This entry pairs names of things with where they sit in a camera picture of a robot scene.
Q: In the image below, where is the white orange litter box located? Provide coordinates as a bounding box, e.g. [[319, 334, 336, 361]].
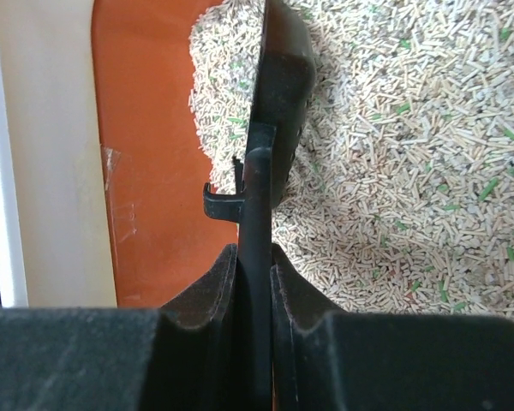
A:
[[0, 1, 514, 320]]

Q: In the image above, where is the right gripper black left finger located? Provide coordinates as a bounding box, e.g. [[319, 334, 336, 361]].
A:
[[0, 244, 237, 410]]

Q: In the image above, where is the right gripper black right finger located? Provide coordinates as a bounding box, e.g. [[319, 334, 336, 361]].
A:
[[271, 246, 514, 410]]

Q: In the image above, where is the black litter scoop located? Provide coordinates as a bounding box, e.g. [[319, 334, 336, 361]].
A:
[[203, 1, 316, 410]]

